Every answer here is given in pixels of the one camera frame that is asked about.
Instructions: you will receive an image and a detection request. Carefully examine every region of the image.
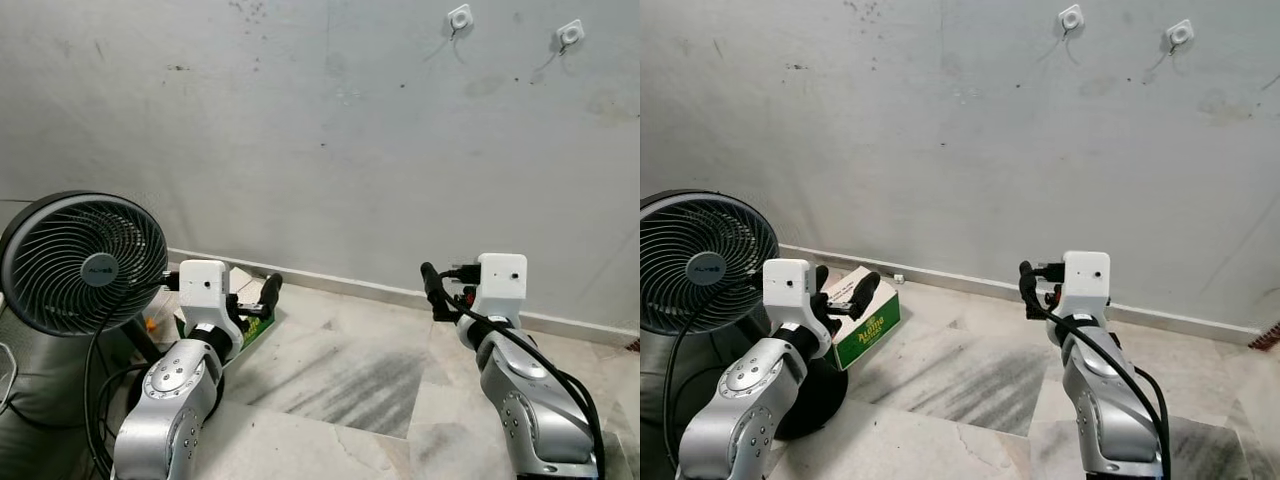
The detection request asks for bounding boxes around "dark grey couch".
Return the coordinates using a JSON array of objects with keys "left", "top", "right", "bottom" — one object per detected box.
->
[
  {"left": 0, "top": 300, "right": 136, "bottom": 480},
  {"left": 640, "top": 330, "right": 716, "bottom": 480}
]

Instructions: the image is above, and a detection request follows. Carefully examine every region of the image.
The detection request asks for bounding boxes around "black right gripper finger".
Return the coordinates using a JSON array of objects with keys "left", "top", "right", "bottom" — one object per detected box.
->
[
  {"left": 1018, "top": 260, "right": 1045, "bottom": 321},
  {"left": 420, "top": 261, "right": 447, "bottom": 323}
]

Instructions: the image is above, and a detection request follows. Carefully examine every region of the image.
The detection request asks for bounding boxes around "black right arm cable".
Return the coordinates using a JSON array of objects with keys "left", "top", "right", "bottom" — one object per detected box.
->
[
  {"left": 1020, "top": 262, "right": 1173, "bottom": 480},
  {"left": 437, "top": 262, "right": 607, "bottom": 480}
]

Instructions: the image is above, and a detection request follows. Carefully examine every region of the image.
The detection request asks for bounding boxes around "black round floor fan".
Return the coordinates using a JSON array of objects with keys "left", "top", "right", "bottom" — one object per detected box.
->
[
  {"left": 0, "top": 190, "right": 226, "bottom": 411},
  {"left": 640, "top": 190, "right": 851, "bottom": 441}
]

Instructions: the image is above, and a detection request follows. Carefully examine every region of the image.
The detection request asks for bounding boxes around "green white cardboard box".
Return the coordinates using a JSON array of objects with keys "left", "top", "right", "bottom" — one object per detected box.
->
[
  {"left": 825, "top": 265, "right": 901, "bottom": 371},
  {"left": 228, "top": 266, "right": 278, "bottom": 351}
]

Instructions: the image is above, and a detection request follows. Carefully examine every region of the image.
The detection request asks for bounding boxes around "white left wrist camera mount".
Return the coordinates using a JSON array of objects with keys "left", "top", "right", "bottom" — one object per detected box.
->
[
  {"left": 178, "top": 259, "right": 234, "bottom": 337},
  {"left": 763, "top": 258, "right": 820, "bottom": 333}
]

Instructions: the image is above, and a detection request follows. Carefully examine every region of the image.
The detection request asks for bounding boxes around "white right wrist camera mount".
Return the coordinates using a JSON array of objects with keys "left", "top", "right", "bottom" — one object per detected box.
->
[
  {"left": 1062, "top": 250, "right": 1112, "bottom": 319},
  {"left": 478, "top": 253, "right": 528, "bottom": 321}
]

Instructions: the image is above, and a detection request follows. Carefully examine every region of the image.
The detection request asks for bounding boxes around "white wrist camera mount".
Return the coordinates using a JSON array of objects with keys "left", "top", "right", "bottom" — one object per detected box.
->
[
  {"left": 1062, "top": 250, "right": 1112, "bottom": 319},
  {"left": 763, "top": 258, "right": 820, "bottom": 333},
  {"left": 178, "top": 259, "right": 234, "bottom": 337},
  {"left": 478, "top": 253, "right": 528, "bottom": 321}
]

